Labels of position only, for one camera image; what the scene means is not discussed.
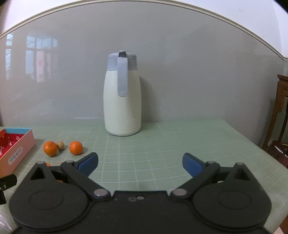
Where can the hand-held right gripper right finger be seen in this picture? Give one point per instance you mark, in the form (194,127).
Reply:
(191,165)

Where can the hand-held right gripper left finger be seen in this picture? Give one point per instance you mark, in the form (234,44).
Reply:
(88,163)

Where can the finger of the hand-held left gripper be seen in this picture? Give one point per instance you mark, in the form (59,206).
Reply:
(7,181)

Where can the orange mandarin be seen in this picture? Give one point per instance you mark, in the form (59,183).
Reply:
(50,148)
(76,148)

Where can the pink box with red inside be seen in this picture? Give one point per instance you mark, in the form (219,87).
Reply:
(15,153)

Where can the small brown round fruit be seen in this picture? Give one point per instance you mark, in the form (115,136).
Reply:
(60,145)

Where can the green grid cutting mat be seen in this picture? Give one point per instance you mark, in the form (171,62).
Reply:
(157,146)

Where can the white thermos jug blue lid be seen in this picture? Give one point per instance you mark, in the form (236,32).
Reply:
(121,112)

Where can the grey glossy backdrop board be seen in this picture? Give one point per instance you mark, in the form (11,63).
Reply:
(180,78)

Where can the wooden chair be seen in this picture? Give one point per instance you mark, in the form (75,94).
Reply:
(281,101)

